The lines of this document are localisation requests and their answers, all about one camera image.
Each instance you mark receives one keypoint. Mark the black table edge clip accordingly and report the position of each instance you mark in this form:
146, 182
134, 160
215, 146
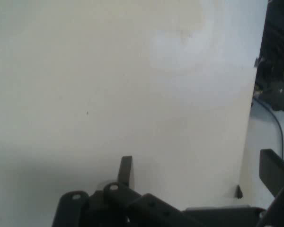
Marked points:
239, 192

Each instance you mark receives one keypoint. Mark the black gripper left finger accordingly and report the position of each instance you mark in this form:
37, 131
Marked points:
113, 208

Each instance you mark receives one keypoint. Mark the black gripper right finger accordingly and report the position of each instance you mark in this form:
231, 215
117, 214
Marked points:
272, 170

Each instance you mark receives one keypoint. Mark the black equipment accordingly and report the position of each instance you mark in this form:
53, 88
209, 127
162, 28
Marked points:
279, 59

